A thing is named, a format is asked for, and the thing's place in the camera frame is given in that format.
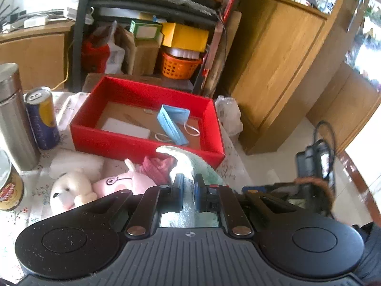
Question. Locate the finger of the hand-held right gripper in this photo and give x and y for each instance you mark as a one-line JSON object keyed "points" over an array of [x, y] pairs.
{"points": [[253, 189]]}

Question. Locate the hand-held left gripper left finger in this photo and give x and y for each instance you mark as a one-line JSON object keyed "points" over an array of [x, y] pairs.
{"points": [[178, 190]]}

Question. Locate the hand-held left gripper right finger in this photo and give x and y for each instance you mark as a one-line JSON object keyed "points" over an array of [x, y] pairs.
{"points": [[198, 190]]}

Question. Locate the white green towel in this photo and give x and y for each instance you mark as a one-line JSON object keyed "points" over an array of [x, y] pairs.
{"points": [[190, 161]]}

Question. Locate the red cardboard box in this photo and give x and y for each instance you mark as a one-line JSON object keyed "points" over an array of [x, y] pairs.
{"points": [[119, 146]]}

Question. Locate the brown fuzzy cloth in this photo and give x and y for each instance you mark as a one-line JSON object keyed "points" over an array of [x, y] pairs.
{"points": [[315, 181]]}

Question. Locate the pink knitted cloth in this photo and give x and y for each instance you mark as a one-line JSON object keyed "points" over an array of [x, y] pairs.
{"points": [[154, 166]]}

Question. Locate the pink plush toy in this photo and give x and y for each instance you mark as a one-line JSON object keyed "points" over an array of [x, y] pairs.
{"points": [[125, 183]]}

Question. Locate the wooden side cabinet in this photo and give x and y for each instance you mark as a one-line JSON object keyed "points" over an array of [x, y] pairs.
{"points": [[342, 104]]}

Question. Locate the blue face mask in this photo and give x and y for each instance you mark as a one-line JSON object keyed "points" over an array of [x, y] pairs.
{"points": [[171, 125]]}

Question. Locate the thin white foam block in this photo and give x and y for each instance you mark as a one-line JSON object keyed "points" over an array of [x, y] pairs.
{"points": [[125, 128]]}

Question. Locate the tall wooden cabinet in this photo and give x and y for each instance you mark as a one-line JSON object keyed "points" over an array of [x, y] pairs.
{"points": [[276, 59]]}

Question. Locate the white plush bear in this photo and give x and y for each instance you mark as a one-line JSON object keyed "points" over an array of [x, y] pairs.
{"points": [[68, 187]]}

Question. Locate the person's dark trousers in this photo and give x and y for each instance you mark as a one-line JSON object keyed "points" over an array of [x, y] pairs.
{"points": [[372, 253]]}

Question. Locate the orange plastic basket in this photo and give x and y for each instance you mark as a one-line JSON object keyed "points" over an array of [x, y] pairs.
{"points": [[178, 67]]}

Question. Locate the wooden plank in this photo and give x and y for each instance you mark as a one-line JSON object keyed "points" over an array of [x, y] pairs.
{"points": [[220, 59]]}

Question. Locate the white ribbed container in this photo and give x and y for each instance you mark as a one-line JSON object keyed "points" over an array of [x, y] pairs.
{"points": [[183, 53]]}

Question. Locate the brown cardboard box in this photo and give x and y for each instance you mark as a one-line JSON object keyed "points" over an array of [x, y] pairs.
{"points": [[145, 56]]}

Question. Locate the brown doormat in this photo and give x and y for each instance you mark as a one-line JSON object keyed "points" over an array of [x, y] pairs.
{"points": [[92, 82]]}

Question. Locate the floral white tablecloth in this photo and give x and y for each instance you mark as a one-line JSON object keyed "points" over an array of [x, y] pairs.
{"points": [[35, 181]]}

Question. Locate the blue yellow drink can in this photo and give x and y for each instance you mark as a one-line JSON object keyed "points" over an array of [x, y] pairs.
{"points": [[43, 122]]}

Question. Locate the yellow box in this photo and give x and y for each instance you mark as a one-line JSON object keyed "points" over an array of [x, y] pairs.
{"points": [[187, 37]]}

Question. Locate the red white plastic bag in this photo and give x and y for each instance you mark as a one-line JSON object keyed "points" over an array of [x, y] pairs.
{"points": [[95, 56]]}

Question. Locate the green white box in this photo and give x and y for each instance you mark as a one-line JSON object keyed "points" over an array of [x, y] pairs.
{"points": [[145, 31]]}

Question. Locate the gold red tin can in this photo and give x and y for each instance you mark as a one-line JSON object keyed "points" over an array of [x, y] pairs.
{"points": [[10, 190]]}

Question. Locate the stainless steel thermos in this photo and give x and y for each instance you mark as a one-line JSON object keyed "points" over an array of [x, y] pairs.
{"points": [[15, 119]]}

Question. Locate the black shelf rack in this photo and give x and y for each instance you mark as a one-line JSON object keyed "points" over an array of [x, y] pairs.
{"points": [[78, 35]]}

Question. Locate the low wooden cabinet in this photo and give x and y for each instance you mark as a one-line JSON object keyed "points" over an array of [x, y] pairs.
{"points": [[32, 56]]}

